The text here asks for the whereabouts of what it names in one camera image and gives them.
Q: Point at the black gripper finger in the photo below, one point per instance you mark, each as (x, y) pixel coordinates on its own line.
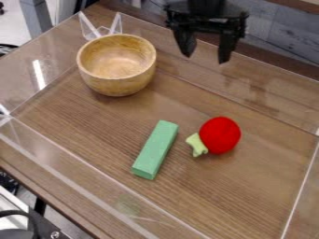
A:
(186, 40)
(228, 44)

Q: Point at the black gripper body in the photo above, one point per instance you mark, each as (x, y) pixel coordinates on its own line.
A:
(208, 16)

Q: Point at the red plush strawberry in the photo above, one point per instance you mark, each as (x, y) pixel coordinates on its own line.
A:
(217, 137)

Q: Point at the wooden bowl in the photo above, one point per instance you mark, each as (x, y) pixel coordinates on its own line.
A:
(118, 64)

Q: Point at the green rectangular block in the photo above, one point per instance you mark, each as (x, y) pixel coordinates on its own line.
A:
(156, 149)

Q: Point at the clear acrylic tray enclosure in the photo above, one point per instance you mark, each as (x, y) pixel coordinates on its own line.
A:
(72, 140)

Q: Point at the black metal bracket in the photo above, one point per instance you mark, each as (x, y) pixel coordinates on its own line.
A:
(49, 231)

